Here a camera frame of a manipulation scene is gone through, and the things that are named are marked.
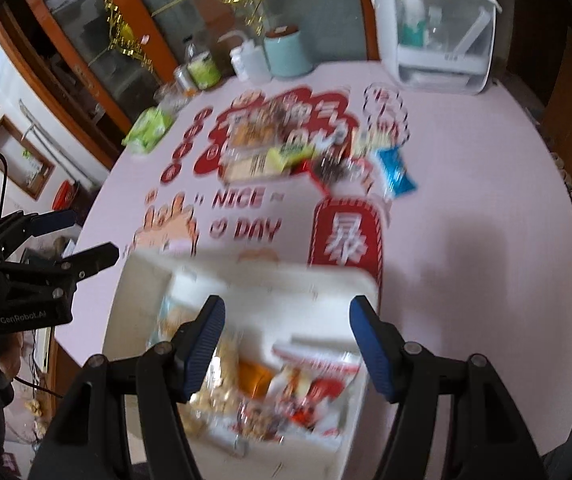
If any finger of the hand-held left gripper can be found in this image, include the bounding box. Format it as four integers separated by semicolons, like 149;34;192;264
0;209;77;261
1;242;120;298

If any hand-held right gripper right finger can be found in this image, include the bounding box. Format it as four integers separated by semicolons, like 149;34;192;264
350;296;552;480

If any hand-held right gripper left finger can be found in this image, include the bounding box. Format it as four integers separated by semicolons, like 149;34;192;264
28;295;226;480

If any twisted cracker clear packet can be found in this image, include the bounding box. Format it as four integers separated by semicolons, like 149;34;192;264
193;340;239;411

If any white red snack packet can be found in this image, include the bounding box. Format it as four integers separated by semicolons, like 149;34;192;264
271;342;362;436

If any white plastic tray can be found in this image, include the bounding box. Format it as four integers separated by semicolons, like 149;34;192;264
101;247;382;480

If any blue snack packet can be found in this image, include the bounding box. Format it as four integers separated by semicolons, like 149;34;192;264
373;146;419;198

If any tan bar packet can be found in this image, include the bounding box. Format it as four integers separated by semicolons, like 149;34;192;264
222;152;287;183

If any brown snack packet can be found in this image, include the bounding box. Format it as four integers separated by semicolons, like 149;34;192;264
313;155;367;186

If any bread bun clear packet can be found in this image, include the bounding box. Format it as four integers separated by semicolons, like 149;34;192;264
226;112;279;153

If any green snack packet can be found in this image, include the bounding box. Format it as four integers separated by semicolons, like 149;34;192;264
266;144;317;173

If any yellow striped snack packet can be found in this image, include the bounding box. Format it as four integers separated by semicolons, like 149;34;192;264
356;127;397;158

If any dark nut snack packet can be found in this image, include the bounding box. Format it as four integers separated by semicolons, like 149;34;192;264
261;100;307;126

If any long metal rod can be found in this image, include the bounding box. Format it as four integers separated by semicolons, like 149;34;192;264
18;100;92;186

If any green tissue pack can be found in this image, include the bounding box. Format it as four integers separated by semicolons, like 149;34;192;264
122;107;176;153

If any clear glass cup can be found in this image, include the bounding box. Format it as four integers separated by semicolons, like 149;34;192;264
155;82;192;113

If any wooden framed glass door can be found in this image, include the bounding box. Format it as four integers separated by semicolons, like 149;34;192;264
0;0;202;161
166;0;382;68

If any metal can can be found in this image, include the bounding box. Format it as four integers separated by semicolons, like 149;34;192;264
173;65;199;96

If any small gold door ornament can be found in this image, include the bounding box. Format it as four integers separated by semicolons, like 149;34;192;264
88;0;154;73

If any green label glass bottle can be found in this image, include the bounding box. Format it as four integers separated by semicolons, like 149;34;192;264
183;37;223;90

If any translucent squeeze bottle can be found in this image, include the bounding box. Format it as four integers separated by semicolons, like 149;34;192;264
218;30;273;83

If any teal canister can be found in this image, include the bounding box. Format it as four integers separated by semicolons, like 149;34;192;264
264;26;314;77

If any white storage box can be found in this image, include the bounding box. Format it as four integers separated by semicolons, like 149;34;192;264
363;0;503;96

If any small clear bottle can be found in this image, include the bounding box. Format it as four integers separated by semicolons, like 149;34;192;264
426;5;449;51

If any teal liquid bottle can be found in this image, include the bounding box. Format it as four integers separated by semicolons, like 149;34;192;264
398;0;428;47

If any wooden picture frame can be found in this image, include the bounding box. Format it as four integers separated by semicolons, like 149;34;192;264
0;115;57;198

